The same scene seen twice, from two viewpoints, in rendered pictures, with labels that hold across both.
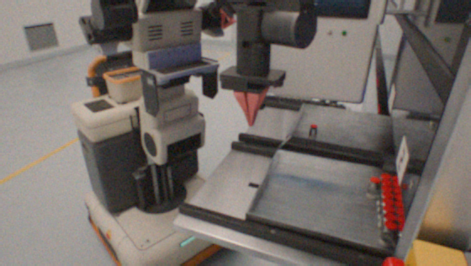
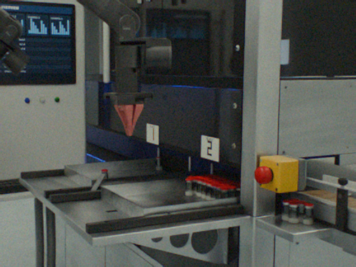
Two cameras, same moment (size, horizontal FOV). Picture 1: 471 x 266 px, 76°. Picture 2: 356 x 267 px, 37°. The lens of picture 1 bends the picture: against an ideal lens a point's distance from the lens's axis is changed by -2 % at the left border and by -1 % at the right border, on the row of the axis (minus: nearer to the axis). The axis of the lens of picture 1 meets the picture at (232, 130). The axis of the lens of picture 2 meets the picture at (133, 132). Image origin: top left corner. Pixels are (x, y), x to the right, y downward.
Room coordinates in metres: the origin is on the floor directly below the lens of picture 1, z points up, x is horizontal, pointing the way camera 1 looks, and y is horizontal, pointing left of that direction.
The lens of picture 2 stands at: (-0.33, 0.84, 1.23)
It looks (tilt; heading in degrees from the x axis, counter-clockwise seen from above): 7 degrees down; 313
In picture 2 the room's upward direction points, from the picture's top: straight up
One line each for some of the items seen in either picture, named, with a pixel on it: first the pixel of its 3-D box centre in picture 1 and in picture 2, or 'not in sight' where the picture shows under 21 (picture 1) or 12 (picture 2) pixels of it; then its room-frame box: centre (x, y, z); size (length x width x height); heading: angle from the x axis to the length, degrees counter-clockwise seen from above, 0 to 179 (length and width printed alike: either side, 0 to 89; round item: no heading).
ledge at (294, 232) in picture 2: not in sight; (297, 226); (0.20, -0.28, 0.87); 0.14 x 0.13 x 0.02; 68
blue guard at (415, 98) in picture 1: (389, 40); (98, 103); (1.25, -0.64, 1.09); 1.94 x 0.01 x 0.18; 158
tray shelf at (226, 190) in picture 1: (317, 162); (129, 194); (0.69, -0.23, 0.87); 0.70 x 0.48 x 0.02; 158
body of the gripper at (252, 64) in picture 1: (252, 61); (128, 84); (0.51, -0.03, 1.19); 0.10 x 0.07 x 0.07; 67
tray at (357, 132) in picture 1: (350, 131); (127, 173); (0.82, -0.36, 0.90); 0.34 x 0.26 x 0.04; 68
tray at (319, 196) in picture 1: (340, 199); (179, 196); (0.51, -0.23, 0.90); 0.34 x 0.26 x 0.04; 69
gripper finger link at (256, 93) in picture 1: (246, 100); (124, 116); (0.51, -0.02, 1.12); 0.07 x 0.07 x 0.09; 67
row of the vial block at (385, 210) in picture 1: (385, 206); (207, 190); (0.48, -0.31, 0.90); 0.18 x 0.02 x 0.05; 159
